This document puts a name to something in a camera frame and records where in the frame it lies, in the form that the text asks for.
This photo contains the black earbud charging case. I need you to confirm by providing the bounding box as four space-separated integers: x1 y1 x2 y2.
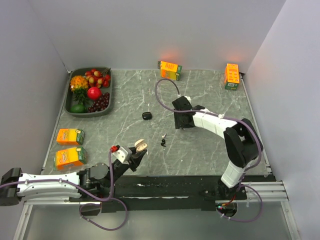
142 111 153 121

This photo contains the orange juice box left lower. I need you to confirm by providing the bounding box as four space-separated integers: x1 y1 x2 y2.
54 146 88 171

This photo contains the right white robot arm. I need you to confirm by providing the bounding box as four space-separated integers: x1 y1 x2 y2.
172 96 263 199

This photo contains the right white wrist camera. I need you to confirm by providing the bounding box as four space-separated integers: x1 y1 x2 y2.
178 95 191 102

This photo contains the orange juice box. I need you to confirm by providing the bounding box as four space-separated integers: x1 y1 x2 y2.
223 63 240 91
157 61 183 81
54 146 88 171
56 128 85 146

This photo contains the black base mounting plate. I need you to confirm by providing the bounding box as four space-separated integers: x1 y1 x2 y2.
67 174 247 213

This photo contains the dark purple grape bunch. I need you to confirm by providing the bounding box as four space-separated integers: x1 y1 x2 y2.
88 92 110 113

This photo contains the beige earbud charging case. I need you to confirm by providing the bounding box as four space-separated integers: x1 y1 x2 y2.
134 139 148 153

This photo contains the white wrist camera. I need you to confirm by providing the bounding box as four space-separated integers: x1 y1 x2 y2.
110 145 133 165
178 95 191 102

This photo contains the red cherry bunch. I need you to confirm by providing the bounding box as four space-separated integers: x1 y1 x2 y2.
84 68 111 89

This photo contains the dark grey fruit tray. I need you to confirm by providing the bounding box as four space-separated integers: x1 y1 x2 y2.
64 67 113 118

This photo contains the black earbuds pair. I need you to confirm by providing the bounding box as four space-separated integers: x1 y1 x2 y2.
160 139 166 147

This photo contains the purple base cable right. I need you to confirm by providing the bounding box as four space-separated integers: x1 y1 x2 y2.
216 184 264 223

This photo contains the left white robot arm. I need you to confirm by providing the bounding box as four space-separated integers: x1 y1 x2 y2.
0 145 147 206

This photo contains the orange juice box back right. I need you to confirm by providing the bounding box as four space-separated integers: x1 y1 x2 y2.
223 63 240 91

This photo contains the green avocado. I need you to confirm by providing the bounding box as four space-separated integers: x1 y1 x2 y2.
70 104 87 114

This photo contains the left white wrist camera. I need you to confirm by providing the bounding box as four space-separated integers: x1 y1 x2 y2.
110 145 133 165

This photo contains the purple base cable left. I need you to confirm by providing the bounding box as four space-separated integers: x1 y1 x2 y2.
79 195 128 231

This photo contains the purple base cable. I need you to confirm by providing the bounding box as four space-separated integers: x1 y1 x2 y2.
79 195 128 231
216 184 264 223

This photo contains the red apple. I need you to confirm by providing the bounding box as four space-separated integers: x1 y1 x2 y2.
87 87 102 101

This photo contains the orange yellow flower pineapple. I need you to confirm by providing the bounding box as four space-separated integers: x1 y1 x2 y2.
69 75 89 105

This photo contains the orange juice box left upper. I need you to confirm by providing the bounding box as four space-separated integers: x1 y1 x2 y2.
56 128 85 146

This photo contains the orange juice box back centre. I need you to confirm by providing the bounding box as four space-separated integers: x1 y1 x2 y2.
157 61 183 81

